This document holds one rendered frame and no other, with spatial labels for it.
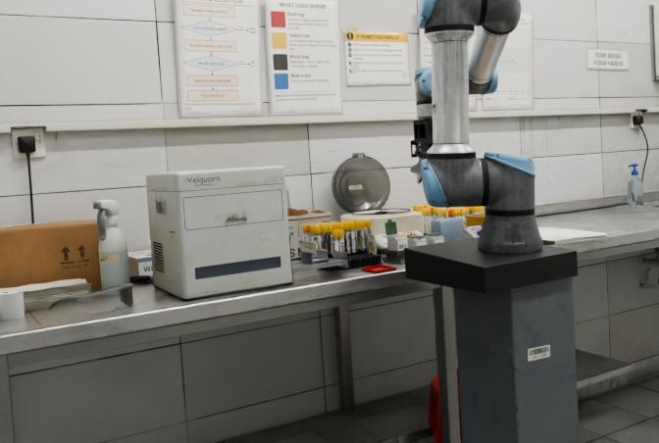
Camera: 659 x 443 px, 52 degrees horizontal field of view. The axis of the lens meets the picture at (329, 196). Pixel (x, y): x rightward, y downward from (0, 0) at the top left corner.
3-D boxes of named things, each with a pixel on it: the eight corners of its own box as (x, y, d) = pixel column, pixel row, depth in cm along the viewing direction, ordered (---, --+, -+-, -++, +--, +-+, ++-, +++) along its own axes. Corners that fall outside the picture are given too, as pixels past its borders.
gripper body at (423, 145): (410, 160, 206) (408, 120, 206) (430, 158, 212) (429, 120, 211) (429, 159, 200) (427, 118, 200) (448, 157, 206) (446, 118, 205)
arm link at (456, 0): (489, 210, 157) (487, -32, 152) (425, 212, 157) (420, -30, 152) (479, 204, 169) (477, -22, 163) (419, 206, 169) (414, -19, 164)
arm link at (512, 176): (541, 210, 157) (541, 151, 155) (483, 212, 157) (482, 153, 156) (528, 203, 169) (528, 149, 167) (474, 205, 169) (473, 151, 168)
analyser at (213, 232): (184, 302, 156) (175, 172, 155) (152, 286, 180) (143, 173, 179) (303, 282, 171) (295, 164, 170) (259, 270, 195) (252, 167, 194)
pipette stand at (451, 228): (445, 254, 205) (443, 221, 205) (429, 252, 211) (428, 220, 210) (468, 250, 211) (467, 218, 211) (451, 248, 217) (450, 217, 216)
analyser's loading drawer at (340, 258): (278, 277, 169) (277, 257, 169) (267, 274, 175) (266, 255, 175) (348, 267, 179) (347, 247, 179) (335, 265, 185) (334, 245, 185)
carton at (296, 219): (263, 270, 198) (259, 218, 197) (227, 260, 223) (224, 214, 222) (335, 259, 210) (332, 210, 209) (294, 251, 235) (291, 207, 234)
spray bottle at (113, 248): (101, 300, 166) (93, 201, 164) (94, 294, 173) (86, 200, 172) (135, 294, 170) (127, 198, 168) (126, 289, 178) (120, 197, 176)
